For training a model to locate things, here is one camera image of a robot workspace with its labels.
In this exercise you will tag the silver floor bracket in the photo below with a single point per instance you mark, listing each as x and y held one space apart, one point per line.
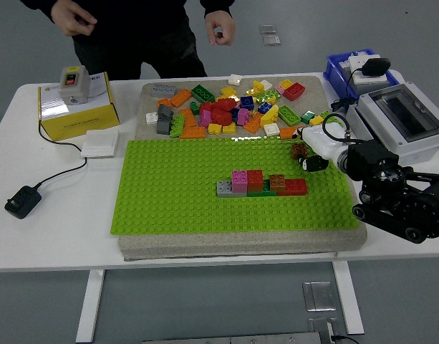
324 328

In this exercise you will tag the white table leg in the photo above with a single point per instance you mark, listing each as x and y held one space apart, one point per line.
348 297
90 304

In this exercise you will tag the person's left hand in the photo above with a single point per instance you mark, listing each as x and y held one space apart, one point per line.
224 25

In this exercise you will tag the pink built toy brick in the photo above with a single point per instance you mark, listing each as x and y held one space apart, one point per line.
239 181

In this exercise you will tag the dark green long brick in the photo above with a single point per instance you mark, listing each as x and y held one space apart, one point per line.
203 93

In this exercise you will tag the red long built brick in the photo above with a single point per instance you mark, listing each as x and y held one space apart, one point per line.
294 187

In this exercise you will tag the lime green long brick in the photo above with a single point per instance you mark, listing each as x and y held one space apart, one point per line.
289 115

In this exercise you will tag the brown square toy brick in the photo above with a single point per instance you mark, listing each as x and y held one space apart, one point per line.
298 150
277 182

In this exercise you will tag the grey metal bar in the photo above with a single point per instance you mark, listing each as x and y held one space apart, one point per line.
233 339

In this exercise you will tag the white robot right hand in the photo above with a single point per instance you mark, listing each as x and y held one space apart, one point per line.
321 143

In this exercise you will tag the teal and white brick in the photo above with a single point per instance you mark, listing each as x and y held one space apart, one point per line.
307 117

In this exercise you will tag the person's torso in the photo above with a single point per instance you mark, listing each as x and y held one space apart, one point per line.
133 43

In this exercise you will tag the small pink toy brick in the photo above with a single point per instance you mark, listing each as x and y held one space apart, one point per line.
280 89

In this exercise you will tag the silver floor plate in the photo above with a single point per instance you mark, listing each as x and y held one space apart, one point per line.
319 295

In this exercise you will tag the person's right forearm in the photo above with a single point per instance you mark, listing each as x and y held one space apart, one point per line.
36 4

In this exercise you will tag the dark grey toy brick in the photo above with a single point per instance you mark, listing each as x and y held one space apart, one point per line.
165 111

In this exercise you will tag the grey push-button switch box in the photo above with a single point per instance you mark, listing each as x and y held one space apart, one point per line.
74 89

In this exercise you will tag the grey long toy brick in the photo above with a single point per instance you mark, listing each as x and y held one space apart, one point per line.
163 89

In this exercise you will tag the white square wall switch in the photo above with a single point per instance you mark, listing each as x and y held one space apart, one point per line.
99 143

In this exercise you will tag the orange long toy brick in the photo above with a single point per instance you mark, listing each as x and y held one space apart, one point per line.
193 132
289 133

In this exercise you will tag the blue plastic bin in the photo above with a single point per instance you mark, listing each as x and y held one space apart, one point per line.
333 68

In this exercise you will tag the white toy brick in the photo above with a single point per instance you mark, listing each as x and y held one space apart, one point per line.
152 117
235 79
272 129
266 85

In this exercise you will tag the green studded baseplate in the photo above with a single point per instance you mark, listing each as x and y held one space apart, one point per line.
187 215

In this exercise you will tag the lime green toy brick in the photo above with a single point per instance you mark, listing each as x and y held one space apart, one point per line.
177 125
324 114
267 95

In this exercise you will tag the grey built toy brick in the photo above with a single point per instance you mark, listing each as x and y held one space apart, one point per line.
224 188

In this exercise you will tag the small dark green brick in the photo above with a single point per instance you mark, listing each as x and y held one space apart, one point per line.
194 107

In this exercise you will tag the person's right hand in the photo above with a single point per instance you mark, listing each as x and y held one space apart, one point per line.
72 18

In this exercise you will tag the black charger plug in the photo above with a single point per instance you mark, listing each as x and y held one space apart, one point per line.
376 66

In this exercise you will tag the white plug block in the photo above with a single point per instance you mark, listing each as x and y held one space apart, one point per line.
359 57

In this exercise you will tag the clear floor tile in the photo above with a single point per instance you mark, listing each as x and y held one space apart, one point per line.
272 40
268 29

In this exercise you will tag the white power socket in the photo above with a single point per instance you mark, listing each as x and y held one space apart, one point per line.
369 86

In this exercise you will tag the black power adapter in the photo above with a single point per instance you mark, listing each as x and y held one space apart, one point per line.
22 202

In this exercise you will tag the red square built brick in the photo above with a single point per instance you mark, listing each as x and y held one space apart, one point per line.
255 181

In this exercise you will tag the small orange toy brick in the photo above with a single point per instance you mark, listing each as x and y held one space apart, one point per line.
163 102

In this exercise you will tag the grey enclosure with clear lid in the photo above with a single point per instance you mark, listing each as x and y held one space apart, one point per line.
401 111

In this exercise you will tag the grey-brown foam mat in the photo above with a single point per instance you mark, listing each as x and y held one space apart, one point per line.
240 247

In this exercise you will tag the large red toy brick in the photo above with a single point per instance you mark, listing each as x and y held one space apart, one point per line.
294 91

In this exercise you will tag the dark blue toy brick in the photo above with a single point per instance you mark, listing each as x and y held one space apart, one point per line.
234 114

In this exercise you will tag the yellow cardboard box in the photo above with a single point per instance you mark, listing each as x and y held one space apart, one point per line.
79 122

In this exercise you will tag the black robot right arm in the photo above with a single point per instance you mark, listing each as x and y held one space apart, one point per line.
401 211

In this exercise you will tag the yellow sloped toy brick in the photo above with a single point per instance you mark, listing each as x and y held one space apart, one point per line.
270 116

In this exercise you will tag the person's left forearm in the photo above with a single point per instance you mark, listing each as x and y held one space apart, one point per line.
215 5

